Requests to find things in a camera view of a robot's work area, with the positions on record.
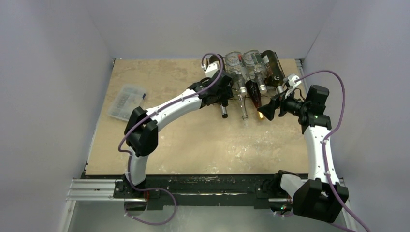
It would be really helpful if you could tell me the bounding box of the clear glass bottle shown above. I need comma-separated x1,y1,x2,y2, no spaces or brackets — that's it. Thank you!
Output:
225,51,248,97
243,49,267,94

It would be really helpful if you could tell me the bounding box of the dark green wine bottle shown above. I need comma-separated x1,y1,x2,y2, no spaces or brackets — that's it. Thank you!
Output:
207,54,225,70

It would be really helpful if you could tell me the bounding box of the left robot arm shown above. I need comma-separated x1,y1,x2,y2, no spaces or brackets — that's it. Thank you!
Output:
118,71,233,198

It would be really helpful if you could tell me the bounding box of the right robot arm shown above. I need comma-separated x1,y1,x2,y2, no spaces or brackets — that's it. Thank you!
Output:
257,85,349,223

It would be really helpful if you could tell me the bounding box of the green bottle silver cap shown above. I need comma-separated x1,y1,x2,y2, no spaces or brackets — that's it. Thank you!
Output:
220,103,228,119

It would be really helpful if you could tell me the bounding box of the clear slim empty bottle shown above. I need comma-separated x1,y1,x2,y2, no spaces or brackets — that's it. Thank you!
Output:
237,94,249,121

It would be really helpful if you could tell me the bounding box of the red bottle gold cap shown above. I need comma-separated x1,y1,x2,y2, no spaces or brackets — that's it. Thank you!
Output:
245,80,264,120

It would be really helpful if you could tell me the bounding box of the dark bottle upper far right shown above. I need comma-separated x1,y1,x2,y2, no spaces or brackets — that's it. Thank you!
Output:
261,50,285,94

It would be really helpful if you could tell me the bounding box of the clear plastic organizer box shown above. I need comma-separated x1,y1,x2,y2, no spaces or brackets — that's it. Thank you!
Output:
107,84,146,121

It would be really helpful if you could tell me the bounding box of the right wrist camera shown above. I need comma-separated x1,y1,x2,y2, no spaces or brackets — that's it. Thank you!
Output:
284,74,301,98

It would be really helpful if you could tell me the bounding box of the black wire wine rack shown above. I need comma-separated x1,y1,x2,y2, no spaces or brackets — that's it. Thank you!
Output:
202,49,285,109

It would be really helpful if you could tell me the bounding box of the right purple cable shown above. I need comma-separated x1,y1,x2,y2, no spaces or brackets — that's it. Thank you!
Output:
272,70,372,232

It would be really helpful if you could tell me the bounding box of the purple cable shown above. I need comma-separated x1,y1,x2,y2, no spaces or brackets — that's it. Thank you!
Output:
117,53,224,226
272,70,372,232

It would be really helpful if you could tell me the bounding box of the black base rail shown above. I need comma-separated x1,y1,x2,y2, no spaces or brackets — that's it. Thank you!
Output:
80,174,311,212

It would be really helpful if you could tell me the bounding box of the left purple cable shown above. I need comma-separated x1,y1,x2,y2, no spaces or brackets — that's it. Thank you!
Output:
117,53,224,226

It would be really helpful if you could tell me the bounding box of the aluminium frame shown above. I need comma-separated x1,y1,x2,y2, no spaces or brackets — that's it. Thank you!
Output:
58,58,358,232

